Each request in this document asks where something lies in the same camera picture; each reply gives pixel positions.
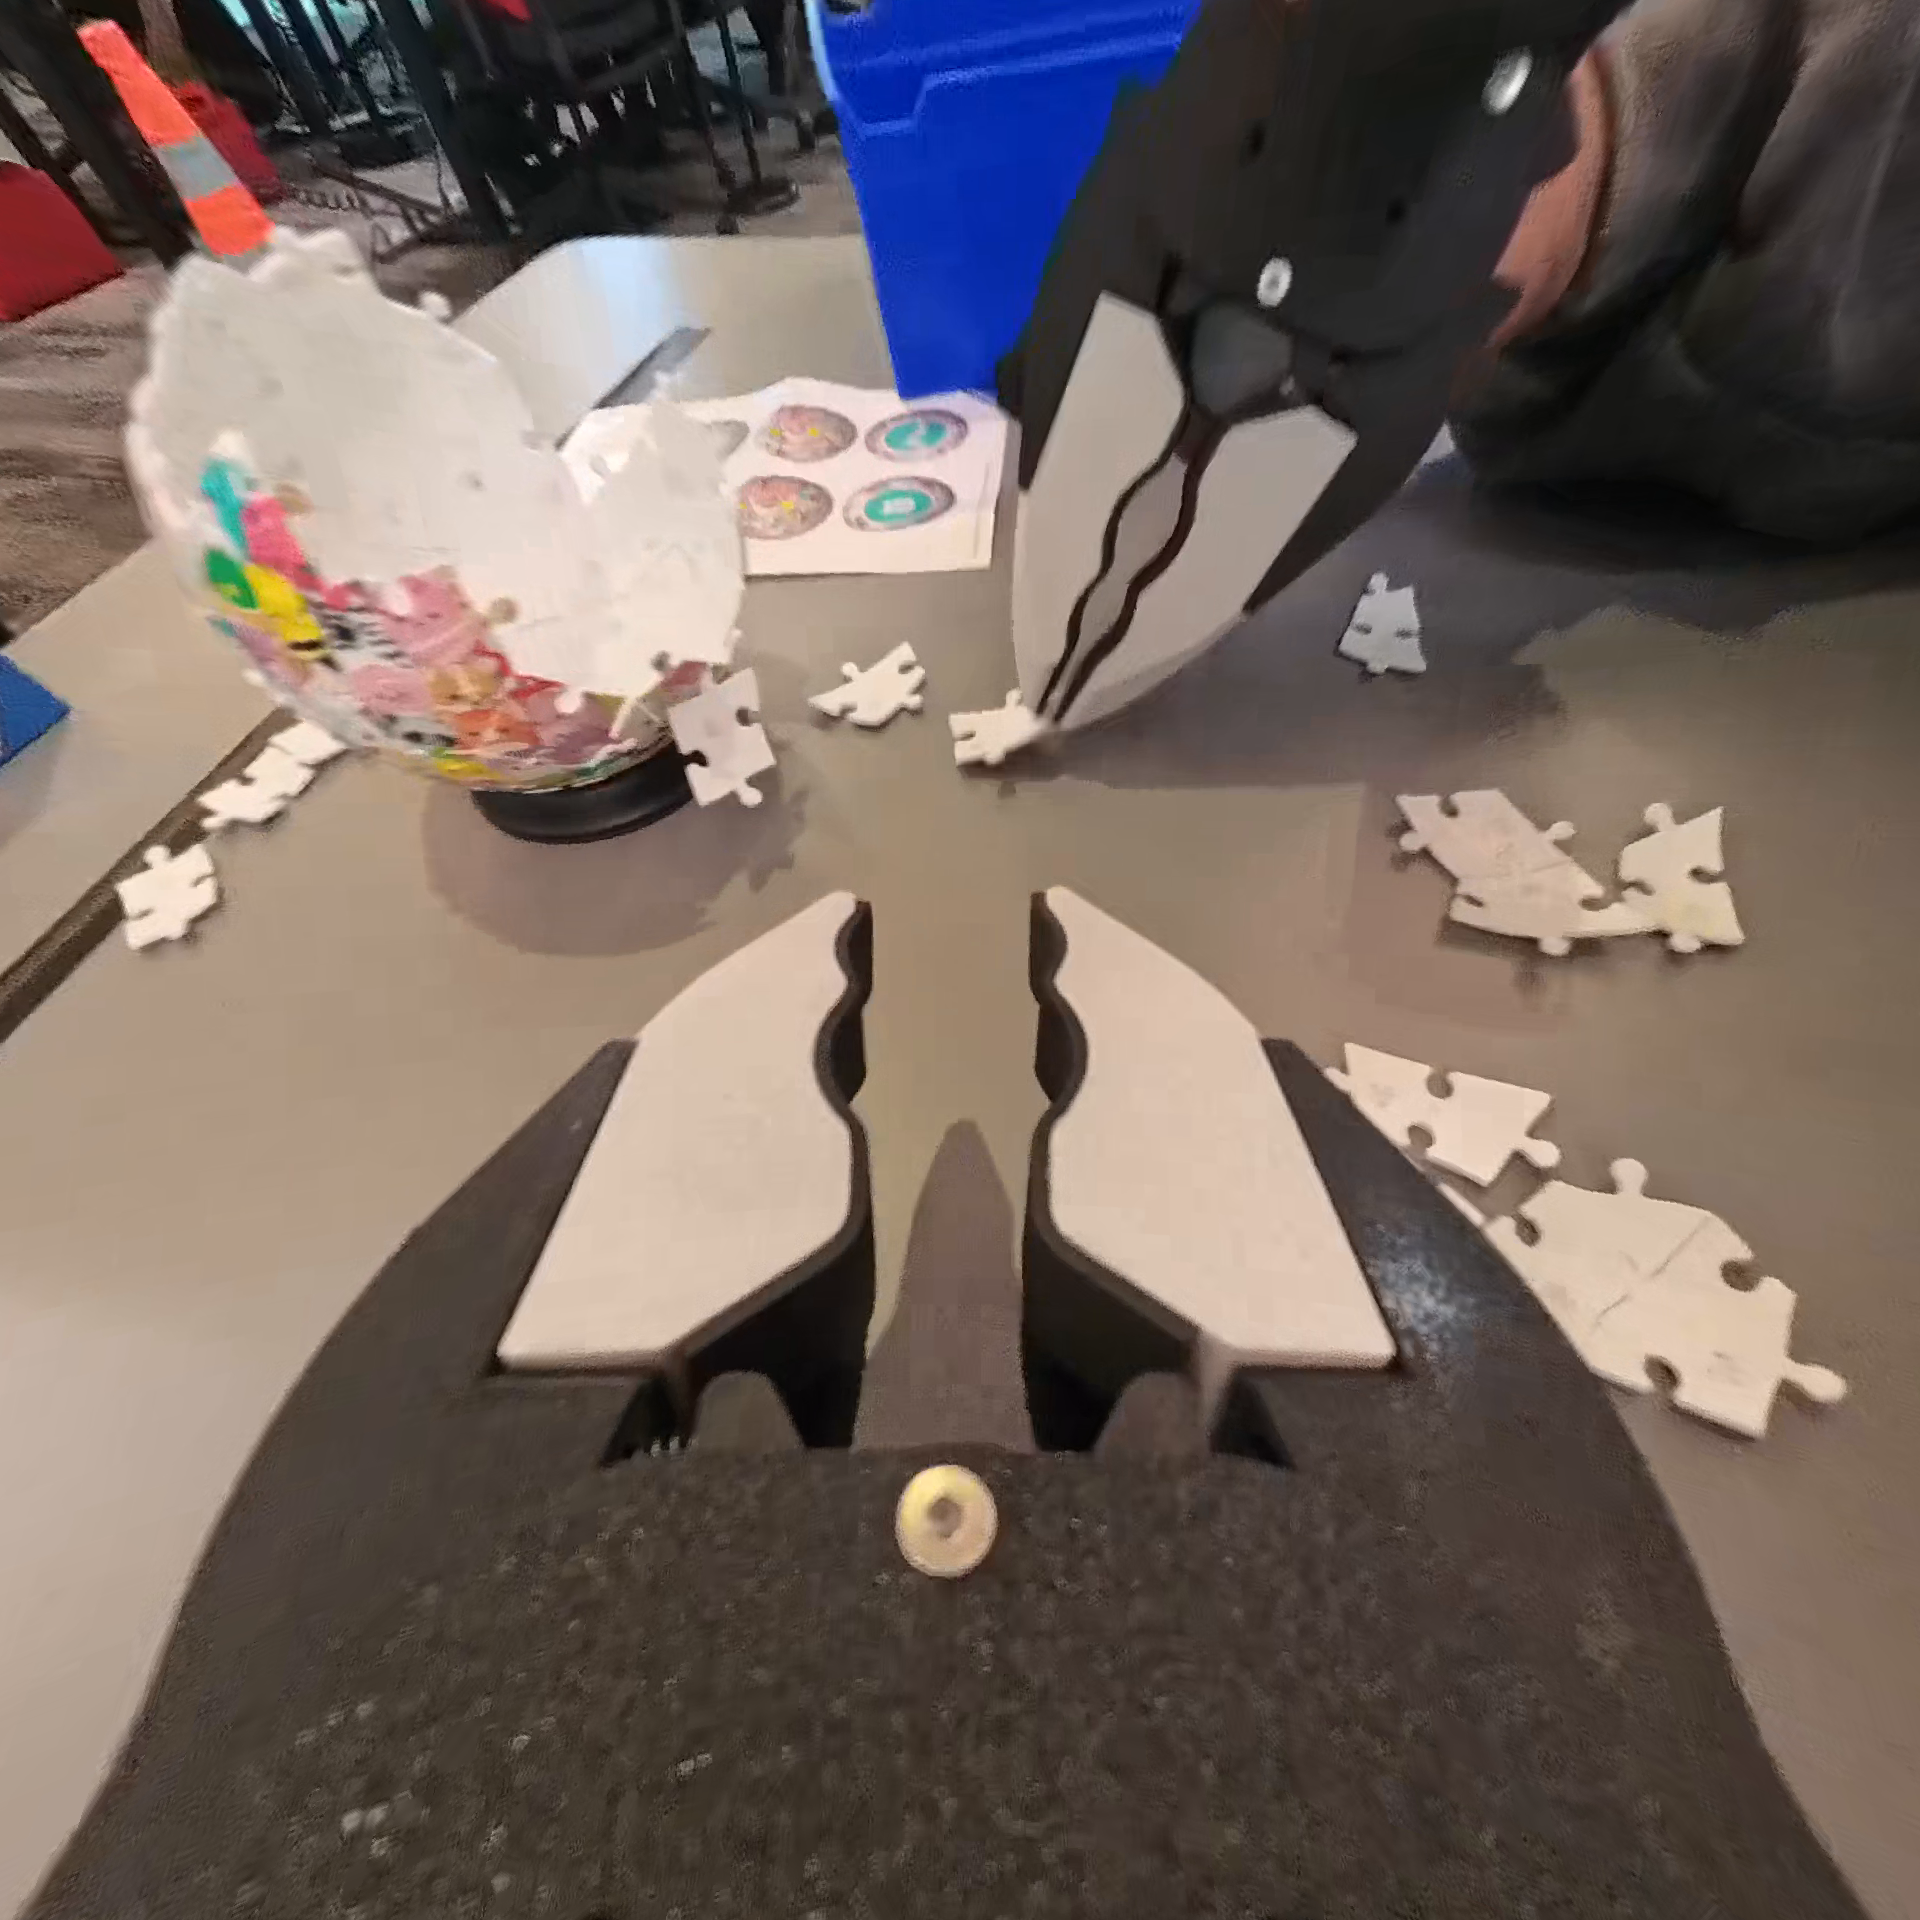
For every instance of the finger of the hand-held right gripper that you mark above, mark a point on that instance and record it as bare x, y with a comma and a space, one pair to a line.
1243, 510
1095, 451

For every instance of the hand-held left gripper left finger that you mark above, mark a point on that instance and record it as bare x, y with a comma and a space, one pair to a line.
704, 1185

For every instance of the blue storage bin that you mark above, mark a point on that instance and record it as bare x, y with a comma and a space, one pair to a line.
960, 196

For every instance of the colourful 3D puzzle ball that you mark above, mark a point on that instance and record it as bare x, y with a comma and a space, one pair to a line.
421, 451

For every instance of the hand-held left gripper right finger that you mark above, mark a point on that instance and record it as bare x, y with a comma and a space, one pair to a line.
1201, 1185

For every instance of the joined white puzzle pieces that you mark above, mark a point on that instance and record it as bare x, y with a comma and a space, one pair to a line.
1650, 1289
1515, 870

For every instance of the black office chair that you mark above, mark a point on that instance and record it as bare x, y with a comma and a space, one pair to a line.
599, 120

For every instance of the red storage bin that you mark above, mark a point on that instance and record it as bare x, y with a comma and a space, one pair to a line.
53, 240
240, 142

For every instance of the black ball stand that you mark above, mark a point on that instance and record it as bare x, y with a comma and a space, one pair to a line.
586, 803

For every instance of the printed instruction sheet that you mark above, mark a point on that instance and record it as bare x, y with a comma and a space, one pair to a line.
930, 541

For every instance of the orange traffic cone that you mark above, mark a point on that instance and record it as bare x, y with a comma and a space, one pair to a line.
194, 150

